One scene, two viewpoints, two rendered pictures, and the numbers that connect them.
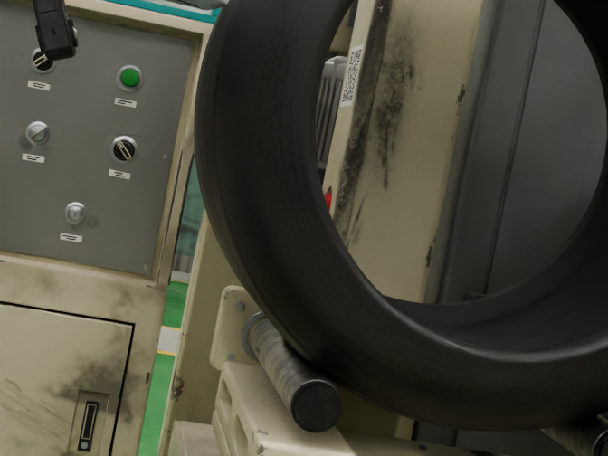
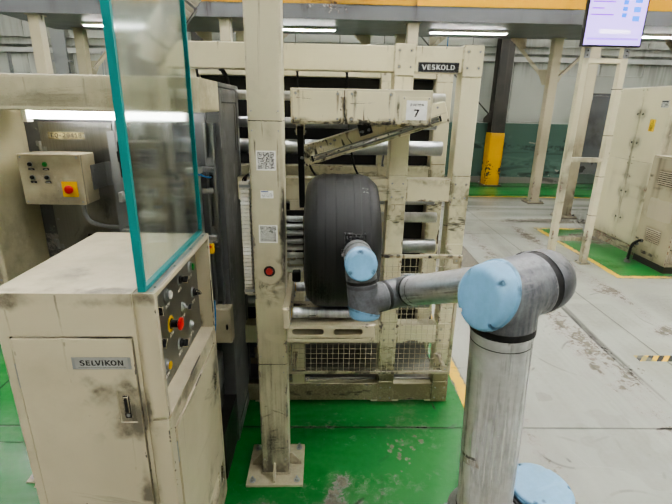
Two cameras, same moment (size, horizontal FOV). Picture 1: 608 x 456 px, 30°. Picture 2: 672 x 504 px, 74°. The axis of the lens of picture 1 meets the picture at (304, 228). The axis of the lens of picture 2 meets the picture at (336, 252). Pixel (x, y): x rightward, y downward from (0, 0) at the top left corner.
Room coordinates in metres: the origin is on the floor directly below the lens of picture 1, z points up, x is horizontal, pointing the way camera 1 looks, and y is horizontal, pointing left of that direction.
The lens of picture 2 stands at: (0.90, 1.64, 1.71)
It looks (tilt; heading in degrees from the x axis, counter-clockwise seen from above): 18 degrees down; 278
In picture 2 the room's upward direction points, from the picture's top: 1 degrees clockwise
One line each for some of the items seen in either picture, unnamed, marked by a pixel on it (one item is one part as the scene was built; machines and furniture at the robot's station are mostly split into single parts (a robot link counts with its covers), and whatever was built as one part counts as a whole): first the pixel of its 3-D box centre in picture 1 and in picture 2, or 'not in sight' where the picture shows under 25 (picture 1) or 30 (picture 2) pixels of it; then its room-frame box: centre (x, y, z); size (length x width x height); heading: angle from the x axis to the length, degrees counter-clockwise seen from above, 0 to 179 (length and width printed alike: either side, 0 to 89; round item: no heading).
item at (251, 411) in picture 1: (275, 428); (330, 326); (1.14, -0.01, 0.84); 0.36 x 0.09 x 0.06; 10
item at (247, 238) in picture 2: not in sight; (248, 238); (1.49, -0.04, 1.19); 0.05 x 0.04 x 0.48; 100
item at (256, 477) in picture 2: not in sight; (277, 462); (1.41, -0.09, 0.02); 0.27 x 0.27 x 0.04; 10
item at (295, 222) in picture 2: not in sight; (286, 241); (1.44, -0.49, 1.05); 0.20 x 0.15 x 0.30; 10
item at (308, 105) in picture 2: not in sight; (359, 107); (1.08, -0.46, 1.71); 0.61 x 0.25 x 0.15; 10
